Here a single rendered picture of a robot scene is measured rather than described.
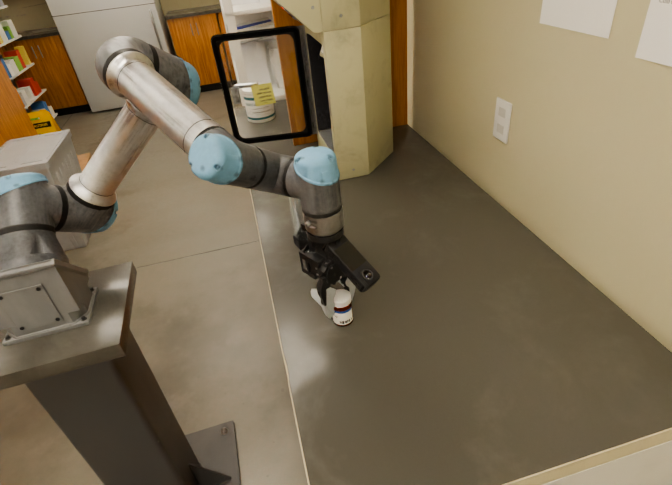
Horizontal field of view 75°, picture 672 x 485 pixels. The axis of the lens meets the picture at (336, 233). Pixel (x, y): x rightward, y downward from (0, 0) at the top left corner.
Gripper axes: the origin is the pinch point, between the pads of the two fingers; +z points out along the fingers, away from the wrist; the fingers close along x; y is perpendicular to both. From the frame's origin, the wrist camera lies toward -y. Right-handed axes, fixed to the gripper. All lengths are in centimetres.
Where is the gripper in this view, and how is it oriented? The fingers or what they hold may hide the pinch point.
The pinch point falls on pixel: (341, 307)
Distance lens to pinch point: 95.6
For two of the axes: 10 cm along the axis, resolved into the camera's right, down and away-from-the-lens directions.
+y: -7.0, -3.5, 6.3
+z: 1.0, 8.2, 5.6
